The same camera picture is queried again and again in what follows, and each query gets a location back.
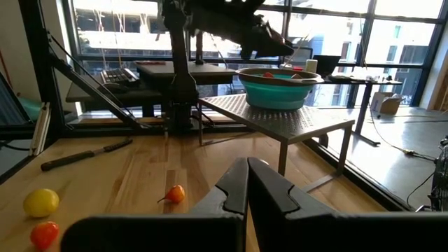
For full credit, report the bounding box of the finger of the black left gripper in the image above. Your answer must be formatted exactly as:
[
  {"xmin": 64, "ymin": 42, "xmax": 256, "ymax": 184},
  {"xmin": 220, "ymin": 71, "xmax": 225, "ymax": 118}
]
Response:
[
  {"xmin": 258, "ymin": 15, "xmax": 295, "ymax": 54},
  {"xmin": 254, "ymin": 48, "xmax": 295, "ymax": 60}
]

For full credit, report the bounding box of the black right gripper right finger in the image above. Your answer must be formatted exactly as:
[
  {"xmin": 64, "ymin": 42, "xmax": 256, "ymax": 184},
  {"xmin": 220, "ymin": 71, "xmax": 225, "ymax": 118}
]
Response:
[{"xmin": 247, "ymin": 157, "xmax": 448, "ymax": 252}]

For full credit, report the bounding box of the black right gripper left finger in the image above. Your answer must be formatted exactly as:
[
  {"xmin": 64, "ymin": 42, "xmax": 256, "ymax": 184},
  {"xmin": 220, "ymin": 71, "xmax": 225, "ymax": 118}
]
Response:
[{"xmin": 61, "ymin": 157, "xmax": 249, "ymax": 252}]

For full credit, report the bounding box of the gray perforated metal riser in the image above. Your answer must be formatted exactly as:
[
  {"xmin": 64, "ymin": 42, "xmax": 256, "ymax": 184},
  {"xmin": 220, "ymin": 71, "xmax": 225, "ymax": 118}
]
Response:
[{"xmin": 198, "ymin": 93, "xmax": 356, "ymax": 193}]

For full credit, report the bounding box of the small orange toy fruit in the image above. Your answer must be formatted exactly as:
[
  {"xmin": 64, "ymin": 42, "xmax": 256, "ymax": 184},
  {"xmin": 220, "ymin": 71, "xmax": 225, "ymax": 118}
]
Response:
[{"xmin": 157, "ymin": 184, "xmax": 186, "ymax": 204}]

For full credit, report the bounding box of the black office chair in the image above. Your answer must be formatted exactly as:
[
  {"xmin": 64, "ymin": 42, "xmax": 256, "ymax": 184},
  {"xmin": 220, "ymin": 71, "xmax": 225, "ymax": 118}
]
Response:
[{"xmin": 289, "ymin": 46, "xmax": 314, "ymax": 66}]

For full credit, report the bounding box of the blue collapsible colander bowl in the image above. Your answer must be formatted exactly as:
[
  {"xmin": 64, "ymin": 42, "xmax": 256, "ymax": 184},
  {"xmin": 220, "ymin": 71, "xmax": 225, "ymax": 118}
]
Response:
[{"xmin": 234, "ymin": 67, "xmax": 325, "ymax": 111}]

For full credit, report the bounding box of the black laptop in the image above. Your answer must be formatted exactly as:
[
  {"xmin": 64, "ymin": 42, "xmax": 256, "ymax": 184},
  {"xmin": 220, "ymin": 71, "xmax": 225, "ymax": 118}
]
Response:
[{"xmin": 312, "ymin": 55, "xmax": 342, "ymax": 76}]

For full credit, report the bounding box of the black background table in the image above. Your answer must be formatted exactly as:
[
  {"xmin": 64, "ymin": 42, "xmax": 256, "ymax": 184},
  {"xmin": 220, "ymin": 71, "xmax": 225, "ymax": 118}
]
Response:
[{"xmin": 323, "ymin": 75, "xmax": 404, "ymax": 147}]

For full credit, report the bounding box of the cardboard box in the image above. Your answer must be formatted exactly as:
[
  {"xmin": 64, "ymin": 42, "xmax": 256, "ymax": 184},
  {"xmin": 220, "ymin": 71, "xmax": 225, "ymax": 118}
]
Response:
[{"xmin": 370, "ymin": 91, "xmax": 404, "ymax": 115}]

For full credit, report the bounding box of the black keyboard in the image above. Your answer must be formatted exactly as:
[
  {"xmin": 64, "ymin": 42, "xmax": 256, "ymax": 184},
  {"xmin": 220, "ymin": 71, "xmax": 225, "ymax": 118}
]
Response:
[{"xmin": 100, "ymin": 68, "xmax": 141, "ymax": 87}]

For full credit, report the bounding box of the black computer mouse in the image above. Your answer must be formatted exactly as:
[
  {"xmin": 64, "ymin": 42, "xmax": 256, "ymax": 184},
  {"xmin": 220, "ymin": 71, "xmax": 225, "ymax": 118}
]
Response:
[{"xmin": 99, "ymin": 82, "xmax": 130, "ymax": 95}]

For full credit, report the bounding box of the black floor fan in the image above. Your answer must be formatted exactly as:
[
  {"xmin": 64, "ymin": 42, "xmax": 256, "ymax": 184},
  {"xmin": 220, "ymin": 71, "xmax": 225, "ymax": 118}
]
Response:
[{"xmin": 427, "ymin": 136, "xmax": 448, "ymax": 213}]

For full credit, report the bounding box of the black kitchen knife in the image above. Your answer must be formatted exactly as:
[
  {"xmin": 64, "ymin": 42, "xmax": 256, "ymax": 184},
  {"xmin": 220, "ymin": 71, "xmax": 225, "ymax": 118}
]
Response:
[{"xmin": 40, "ymin": 138, "xmax": 134, "ymax": 172}]

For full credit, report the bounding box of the yellow toy lemon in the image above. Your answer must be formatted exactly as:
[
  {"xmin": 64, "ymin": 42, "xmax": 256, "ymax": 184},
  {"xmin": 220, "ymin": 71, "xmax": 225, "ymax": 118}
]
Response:
[{"xmin": 22, "ymin": 188, "xmax": 60, "ymax": 218}]

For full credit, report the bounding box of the teal chair seat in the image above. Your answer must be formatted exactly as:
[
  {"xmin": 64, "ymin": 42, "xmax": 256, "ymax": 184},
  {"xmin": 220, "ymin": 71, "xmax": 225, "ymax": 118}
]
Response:
[{"xmin": 17, "ymin": 97, "xmax": 42, "ymax": 122}]

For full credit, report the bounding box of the black fan cable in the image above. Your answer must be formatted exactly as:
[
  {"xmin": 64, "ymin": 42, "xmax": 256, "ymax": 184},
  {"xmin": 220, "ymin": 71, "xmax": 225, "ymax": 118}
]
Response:
[{"xmin": 405, "ymin": 171, "xmax": 435, "ymax": 208}]

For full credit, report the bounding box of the yellow extension cable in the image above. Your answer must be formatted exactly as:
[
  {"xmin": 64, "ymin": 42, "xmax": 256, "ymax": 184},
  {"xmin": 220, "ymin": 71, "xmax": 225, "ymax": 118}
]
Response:
[{"xmin": 369, "ymin": 104, "xmax": 438, "ymax": 162}]

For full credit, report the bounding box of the silver bracket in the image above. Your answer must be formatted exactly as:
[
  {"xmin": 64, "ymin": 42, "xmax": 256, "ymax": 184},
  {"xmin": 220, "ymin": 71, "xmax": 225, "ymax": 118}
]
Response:
[{"xmin": 29, "ymin": 101, "xmax": 52, "ymax": 157}]

